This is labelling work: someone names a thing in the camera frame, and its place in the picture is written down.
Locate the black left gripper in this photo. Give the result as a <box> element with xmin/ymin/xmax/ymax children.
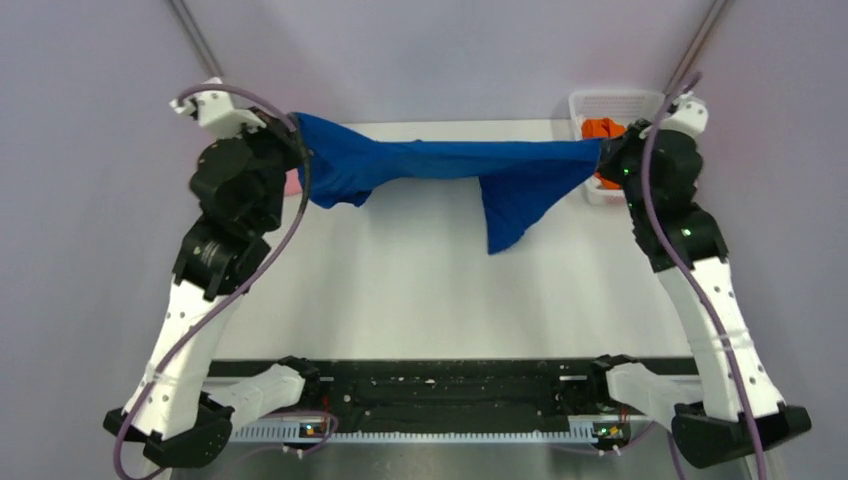
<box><xmin>226</xmin><ymin>104</ymin><xmax>313</xmax><ymax>231</ymax></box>

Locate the blue printed t shirt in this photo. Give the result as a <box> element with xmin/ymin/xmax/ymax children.
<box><xmin>297</xmin><ymin>113</ymin><xmax>603</xmax><ymax>255</ymax></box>

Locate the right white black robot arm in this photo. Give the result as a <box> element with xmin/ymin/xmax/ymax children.
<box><xmin>586</xmin><ymin>93</ymin><xmax>812</xmax><ymax>469</ymax></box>

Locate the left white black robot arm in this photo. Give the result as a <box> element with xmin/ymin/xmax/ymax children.
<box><xmin>103</xmin><ymin>77</ymin><xmax>321</xmax><ymax>479</ymax></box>

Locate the white plastic laundry basket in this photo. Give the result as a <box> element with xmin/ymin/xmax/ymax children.
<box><xmin>568</xmin><ymin>89</ymin><xmax>664</xmax><ymax>206</ymax></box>

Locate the orange t shirt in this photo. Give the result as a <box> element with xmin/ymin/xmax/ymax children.
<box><xmin>581</xmin><ymin>117</ymin><xmax>626</xmax><ymax>190</ymax></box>

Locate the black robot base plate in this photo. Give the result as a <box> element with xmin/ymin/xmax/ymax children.
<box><xmin>211</xmin><ymin>357</ymin><xmax>700</xmax><ymax>436</ymax></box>

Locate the white slotted cable duct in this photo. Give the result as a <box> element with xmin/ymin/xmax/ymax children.
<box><xmin>230</xmin><ymin>420</ymin><xmax>598</xmax><ymax>445</ymax></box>

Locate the aluminium rail frame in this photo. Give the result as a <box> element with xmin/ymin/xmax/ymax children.
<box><xmin>142</xmin><ymin>374</ymin><xmax>786</xmax><ymax>480</ymax></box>

